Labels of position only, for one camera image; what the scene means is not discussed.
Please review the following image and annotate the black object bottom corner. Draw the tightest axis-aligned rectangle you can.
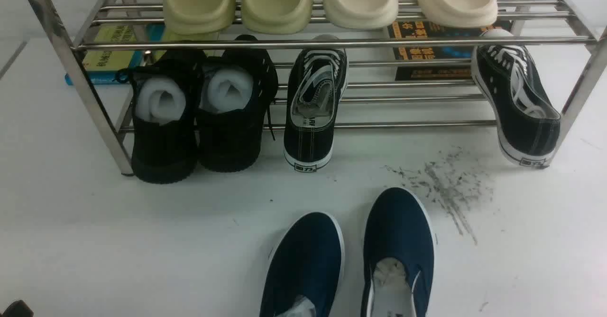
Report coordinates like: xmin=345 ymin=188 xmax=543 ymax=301
xmin=0 ymin=300 xmax=33 ymax=317

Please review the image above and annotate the navy slip-on shoe left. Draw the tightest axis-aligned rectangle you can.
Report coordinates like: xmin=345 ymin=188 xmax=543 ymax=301
xmin=259 ymin=212 xmax=345 ymax=317

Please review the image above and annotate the black mesh sneaker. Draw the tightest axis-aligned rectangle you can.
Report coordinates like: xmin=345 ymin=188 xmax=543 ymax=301
xmin=196 ymin=47 xmax=279 ymax=173
xmin=114 ymin=49 xmax=207 ymax=184

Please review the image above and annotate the olive green slipper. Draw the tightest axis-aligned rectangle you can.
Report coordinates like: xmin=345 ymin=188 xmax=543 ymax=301
xmin=241 ymin=0 xmax=313 ymax=35
xmin=163 ymin=0 xmax=236 ymax=35

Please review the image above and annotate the yellow green blue book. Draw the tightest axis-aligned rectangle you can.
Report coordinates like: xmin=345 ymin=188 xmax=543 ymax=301
xmin=65 ymin=23 xmax=220 ymax=86

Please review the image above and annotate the navy slip-on shoe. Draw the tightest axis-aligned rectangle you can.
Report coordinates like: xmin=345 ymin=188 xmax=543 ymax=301
xmin=259 ymin=212 xmax=345 ymax=317
xmin=360 ymin=187 xmax=436 ymax=317

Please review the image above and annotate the black canvas sneaker right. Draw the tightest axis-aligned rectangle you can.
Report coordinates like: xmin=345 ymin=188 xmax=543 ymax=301
xmin=471 ymin=45 xmax=561 ymax=168

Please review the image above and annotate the olive green slipper right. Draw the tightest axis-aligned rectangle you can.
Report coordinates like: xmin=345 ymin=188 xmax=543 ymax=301
xmin=241 ymin=0 xmax=313 ymax=35

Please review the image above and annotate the olive green slipper left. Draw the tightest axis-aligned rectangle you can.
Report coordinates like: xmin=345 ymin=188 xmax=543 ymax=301
xmin=163 ymin=0 xmax=236 ymax=35

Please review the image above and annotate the stainless steel shoe rack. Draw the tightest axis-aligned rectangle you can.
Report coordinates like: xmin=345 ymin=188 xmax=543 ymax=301
xmin=28 ymin=0 xmax=606 ymax=177

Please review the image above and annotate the black canvas sneaker centre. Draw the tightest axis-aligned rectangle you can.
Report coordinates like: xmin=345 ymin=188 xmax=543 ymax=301
xmin=284 ymin=47 xmax=349 ymax=173

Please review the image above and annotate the black orange book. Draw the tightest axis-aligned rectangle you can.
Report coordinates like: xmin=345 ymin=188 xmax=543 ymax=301
xmin=384 ymin=20 xmax=513 ymax=81

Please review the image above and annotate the black canvas sneaker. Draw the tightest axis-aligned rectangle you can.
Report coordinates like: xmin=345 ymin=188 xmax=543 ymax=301
xmin=471 ymin=45 xmax=561 ymax=168
xmin=284 ymin=47 xmax=349 ymax=173

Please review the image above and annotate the navy slip-on shoe right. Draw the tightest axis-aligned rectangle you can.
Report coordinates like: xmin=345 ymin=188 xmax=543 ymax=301
xmin=360 ymin=187 xmax=436 ymax=317

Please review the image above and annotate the cream slipper left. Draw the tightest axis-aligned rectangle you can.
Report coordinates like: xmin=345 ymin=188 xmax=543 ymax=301
xmin=322 ymin=0 xmax=399 ymax=29

